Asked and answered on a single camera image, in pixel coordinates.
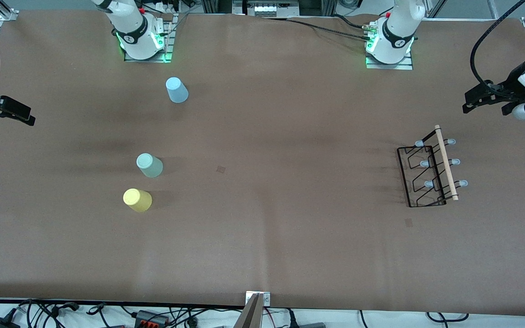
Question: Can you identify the black wire cup holder rack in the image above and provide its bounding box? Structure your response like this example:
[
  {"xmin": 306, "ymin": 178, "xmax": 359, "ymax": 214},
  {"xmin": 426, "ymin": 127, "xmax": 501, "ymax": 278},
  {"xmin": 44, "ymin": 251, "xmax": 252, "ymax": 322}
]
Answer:
[{"xmin": 397, "ymin": 125, "xmax": 469, "ymax": 208}]

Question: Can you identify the mint green plastic cup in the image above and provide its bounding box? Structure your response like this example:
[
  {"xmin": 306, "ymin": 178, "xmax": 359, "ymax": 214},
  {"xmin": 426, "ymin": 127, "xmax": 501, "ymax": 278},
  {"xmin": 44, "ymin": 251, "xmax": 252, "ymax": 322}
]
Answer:
[{"xmin": 136, "ymin": 153, "xmax": 164, "ymax": 178}]

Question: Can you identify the yellow plastic cup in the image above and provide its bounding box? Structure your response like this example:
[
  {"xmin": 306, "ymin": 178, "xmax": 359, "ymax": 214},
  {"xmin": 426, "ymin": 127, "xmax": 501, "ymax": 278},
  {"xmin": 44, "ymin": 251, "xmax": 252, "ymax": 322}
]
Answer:
[{"xmin": 123, "ymin": 188, "xmax": 153, "ymax": 213}]

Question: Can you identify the light blue plastic cup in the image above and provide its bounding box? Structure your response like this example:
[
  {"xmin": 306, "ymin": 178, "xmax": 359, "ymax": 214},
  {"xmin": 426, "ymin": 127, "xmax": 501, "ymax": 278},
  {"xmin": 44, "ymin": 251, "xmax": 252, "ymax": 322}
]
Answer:
[{"xmin": 165, "ymin": 77, "xmax": 189, "ymax": 104}]

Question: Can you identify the grey control box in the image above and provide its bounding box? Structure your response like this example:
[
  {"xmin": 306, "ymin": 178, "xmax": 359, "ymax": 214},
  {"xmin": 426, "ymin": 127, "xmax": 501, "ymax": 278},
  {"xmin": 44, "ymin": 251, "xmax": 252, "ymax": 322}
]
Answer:
[{"xmin": 201, "ymin": 0, "xmax": 337, "ymax": 19}]

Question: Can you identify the black orange connector block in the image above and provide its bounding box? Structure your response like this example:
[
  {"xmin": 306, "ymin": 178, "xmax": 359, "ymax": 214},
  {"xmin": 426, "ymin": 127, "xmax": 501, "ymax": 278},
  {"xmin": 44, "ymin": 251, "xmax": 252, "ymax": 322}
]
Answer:
[{"xmin": 134, "ymin": 310, "xmax": 170, "ymax": 327}]

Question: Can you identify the black left arm hose cable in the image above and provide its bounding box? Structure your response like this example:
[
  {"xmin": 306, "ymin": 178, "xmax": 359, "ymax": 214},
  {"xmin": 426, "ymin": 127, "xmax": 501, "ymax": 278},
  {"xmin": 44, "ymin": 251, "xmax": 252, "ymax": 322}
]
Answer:
[{"xmin": 470, "ymin": 0, "xmax": 525, "ymax": 98}]

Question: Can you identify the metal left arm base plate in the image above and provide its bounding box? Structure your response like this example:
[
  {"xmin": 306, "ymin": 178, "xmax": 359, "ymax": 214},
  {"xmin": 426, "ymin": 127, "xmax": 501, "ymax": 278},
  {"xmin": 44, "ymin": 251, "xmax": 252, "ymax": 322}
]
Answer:
[{"xmin": 365, "ymin": 51, "xmax": 414, "ymax": 71}]

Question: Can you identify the black cable across table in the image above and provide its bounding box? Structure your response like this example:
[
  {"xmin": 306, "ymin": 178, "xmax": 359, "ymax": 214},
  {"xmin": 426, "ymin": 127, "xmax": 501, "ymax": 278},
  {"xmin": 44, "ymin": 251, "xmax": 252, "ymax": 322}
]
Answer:
[{"xmin": 262, "ymin": 14, "xmax": 373, "ymax": 42}]

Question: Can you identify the black looped floor cable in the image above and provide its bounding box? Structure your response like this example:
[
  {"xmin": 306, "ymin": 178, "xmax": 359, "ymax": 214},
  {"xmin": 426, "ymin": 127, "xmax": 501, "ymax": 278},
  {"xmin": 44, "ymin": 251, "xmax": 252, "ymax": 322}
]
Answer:
[{"xmin": 426, "ymin": 312, "xmax": 469, "ymax": 323}]

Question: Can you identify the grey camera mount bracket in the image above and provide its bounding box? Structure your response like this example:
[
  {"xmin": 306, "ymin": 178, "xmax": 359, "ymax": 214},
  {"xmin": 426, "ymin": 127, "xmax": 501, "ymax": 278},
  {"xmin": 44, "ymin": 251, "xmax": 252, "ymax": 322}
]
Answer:
[{"xmin": 233, "ymin": 292, "xmax": 271, "ymax": 328}]

